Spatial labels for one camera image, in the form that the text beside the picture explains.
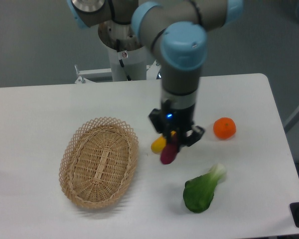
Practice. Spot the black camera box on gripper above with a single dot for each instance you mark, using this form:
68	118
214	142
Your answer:
155	118

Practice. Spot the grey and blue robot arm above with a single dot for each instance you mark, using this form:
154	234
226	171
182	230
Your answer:
177	39

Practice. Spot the purple sweet potato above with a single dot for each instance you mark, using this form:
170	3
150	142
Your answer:
169	153

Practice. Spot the yellow mango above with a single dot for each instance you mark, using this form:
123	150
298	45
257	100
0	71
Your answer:
160	143

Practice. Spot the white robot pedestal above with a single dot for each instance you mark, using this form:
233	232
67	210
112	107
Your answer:
124	50

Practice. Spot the green bok choy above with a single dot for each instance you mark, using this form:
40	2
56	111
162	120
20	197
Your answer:
198	192

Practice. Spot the white metal mounting frame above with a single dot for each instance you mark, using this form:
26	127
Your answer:
106	75

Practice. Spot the oval wicker basket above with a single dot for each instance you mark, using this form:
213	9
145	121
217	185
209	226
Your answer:
99	163

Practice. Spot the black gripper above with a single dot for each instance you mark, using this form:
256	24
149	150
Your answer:
180	121

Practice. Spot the orange tangerine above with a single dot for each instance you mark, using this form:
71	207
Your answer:
224	128

